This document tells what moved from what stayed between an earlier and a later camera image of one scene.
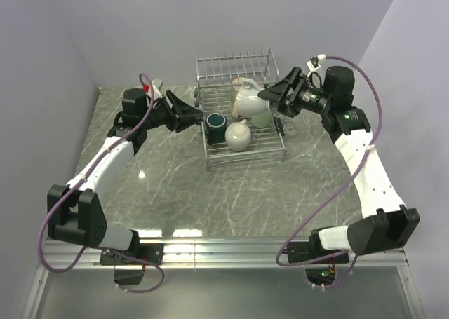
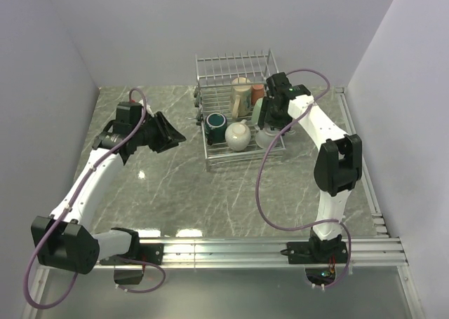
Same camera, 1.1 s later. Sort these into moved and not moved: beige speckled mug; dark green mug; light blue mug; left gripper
Moved: left gripper; light blue mug
Not moved: dark green mug; beige speckled mug
